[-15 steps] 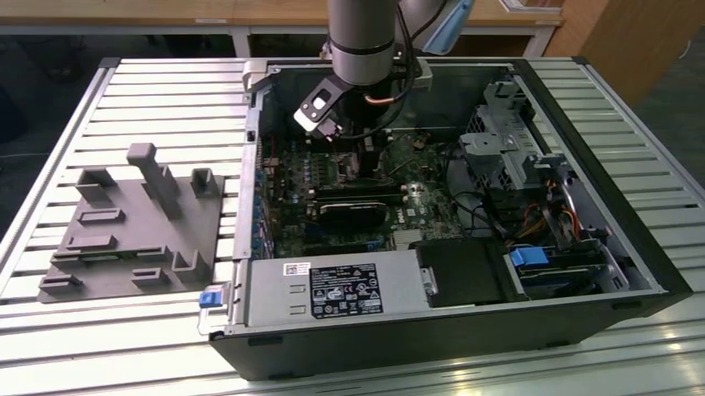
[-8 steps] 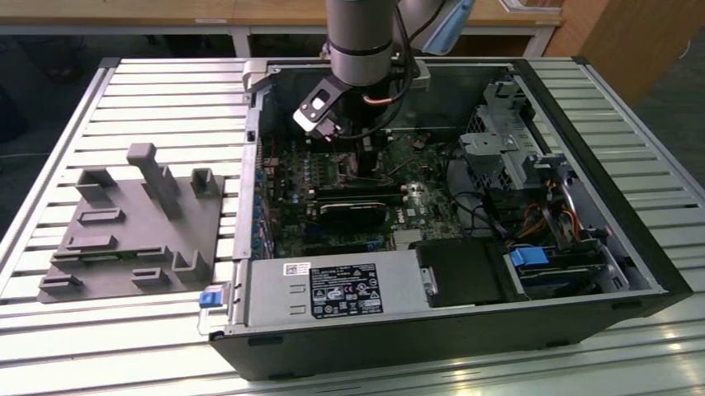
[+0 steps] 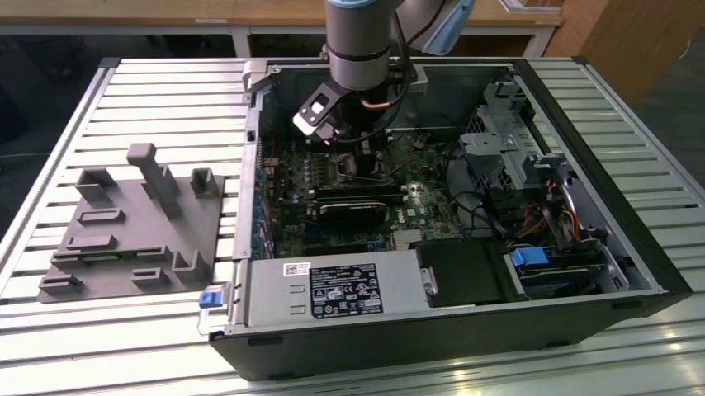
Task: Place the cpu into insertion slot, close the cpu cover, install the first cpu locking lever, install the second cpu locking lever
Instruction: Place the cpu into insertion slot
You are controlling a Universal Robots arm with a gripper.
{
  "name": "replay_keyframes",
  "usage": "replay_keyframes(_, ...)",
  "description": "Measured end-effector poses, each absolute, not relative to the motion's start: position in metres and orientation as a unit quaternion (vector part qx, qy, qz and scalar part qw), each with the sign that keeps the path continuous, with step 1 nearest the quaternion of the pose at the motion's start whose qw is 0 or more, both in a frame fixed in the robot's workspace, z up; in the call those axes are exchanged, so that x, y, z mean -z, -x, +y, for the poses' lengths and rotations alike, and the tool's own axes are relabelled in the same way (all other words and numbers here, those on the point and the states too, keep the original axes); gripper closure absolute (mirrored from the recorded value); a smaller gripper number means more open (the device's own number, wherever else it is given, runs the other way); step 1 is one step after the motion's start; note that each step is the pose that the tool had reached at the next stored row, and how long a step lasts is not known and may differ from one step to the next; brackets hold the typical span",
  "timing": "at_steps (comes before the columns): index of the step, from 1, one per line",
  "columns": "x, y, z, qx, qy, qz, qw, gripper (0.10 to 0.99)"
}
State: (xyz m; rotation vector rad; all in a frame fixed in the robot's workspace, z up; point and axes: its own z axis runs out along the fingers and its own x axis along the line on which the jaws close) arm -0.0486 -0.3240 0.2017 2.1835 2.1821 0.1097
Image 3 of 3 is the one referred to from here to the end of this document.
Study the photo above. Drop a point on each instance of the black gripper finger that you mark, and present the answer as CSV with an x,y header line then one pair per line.
x,y
363,161

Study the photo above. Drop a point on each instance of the CPU socket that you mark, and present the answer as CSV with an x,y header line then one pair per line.
x,y
347,169

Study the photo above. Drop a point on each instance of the black RAM stick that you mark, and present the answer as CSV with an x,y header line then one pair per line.
x,y
358,197

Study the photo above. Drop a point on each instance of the black graphics card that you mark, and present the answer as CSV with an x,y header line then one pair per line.
x,y
353,214

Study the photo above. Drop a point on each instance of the green motherboard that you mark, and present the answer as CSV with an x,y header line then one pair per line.
x,y
423,206

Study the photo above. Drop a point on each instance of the small silver heat sink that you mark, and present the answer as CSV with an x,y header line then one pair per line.
x,y
407,239

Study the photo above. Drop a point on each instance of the grey metal drive cage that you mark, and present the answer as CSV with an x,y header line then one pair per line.
x,y
496,152

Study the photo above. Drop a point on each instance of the black plastic shroud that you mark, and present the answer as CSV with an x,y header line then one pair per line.
x,y
468,272

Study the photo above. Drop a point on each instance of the grey power supply unit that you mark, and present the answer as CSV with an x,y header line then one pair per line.
x,y
275,297

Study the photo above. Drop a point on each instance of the blue disk carrier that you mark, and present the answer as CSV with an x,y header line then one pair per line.
x,y
529,256

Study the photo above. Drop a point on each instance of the blue case latch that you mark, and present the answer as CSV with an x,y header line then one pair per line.
x,y
210,299

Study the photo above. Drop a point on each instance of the grey parts rack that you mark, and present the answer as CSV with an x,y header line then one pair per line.
x,y
138,231

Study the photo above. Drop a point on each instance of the black open PC case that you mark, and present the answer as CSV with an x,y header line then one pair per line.
x,y
385,350

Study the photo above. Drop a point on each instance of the wooden cabinet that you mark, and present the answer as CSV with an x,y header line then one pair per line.
x,y
633,41

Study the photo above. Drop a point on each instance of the white rimmed wrist camera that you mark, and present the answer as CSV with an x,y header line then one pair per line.
x,y
314,109

